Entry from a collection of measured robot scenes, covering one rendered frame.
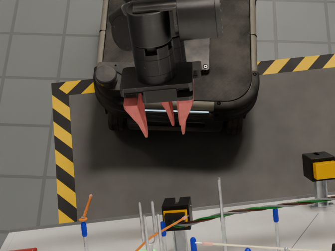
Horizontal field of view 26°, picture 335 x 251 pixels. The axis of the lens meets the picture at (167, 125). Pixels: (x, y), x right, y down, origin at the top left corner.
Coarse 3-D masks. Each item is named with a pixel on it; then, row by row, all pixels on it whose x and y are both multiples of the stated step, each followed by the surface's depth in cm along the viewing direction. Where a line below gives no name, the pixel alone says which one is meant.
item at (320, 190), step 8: (320, 152) 138; (304, 160) 138; (312, 160) 133; (320, 160) 133; (328, 160) 133; (304, 168) 138; (312, 168) 133; (312, 176) 133; (320, 184) 138; (320, 192) 138; (312, 208) 136
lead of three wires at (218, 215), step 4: (224, 212) 103; (208, 216) 103; (212, 216) 103; (216, 216) 103; (220, 216) 103; (224, 216) 103; (196, 220) 104; (200, 220) 103; (204, 220) 103; (208, 220) 103; (176, 224) 106; (180, 224) 105; (184, 224) 104; (188, 224) 104; (192, 224) 104
